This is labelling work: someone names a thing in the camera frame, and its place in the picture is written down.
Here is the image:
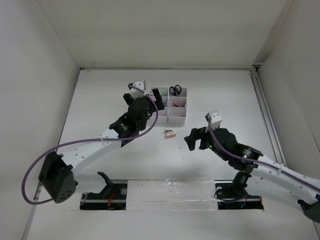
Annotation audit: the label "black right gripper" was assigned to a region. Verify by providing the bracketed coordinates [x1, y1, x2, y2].
[183, 122, 229, 161]

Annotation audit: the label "pink white stapler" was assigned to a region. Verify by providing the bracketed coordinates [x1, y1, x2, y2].
[164, 129, 177, 139]

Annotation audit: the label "black handled scissors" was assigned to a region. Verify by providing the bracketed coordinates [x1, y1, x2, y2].
[169, 84, 182, 97]

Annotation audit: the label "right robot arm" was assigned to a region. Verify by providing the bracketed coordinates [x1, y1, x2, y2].
[184, 127, 320, 223]

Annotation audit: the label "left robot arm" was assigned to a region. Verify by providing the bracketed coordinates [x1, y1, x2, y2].
[38, 85, 165, 204]

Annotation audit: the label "white right organizer bin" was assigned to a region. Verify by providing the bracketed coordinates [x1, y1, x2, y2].
[167, 87, 187, 125]

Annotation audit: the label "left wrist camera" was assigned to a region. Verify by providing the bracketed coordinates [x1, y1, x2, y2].
[128, 79, 146, 99]

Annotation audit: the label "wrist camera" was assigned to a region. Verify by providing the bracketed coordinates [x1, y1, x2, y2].
[128, 79, 146, 99]
[205, 110, 223, 132]

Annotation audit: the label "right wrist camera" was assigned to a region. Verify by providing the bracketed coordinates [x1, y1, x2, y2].
[205, 110, 223, 132]

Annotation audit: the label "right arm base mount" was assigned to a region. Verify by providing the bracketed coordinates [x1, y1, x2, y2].
[213, 172, 264, 210]

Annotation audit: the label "metal front rail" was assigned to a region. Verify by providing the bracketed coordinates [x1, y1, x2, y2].
[79, 178, 266, 204]

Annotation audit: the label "metal rail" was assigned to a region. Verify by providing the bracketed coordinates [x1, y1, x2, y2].
[249, 65, 287, 166]
[79, 178, 266, 204]

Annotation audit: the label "metal rail right side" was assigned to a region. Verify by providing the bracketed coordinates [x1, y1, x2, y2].
[249, 65, 287, 166]

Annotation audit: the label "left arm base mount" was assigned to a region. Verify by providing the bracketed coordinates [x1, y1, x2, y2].
[79, 171, 128, 211]

